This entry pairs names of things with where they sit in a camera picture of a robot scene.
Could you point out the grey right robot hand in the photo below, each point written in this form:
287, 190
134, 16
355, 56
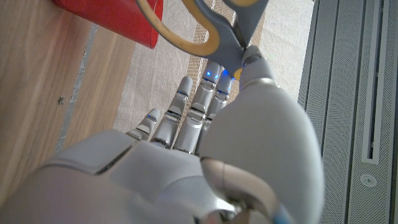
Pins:
248, 140

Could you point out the red plastic cup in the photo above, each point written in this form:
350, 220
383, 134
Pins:
118, 15

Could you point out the beige striped curtain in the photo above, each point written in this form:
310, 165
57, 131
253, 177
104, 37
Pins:
149, 77

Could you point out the round white ceiling fixture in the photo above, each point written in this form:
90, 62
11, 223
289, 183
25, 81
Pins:
368, 180

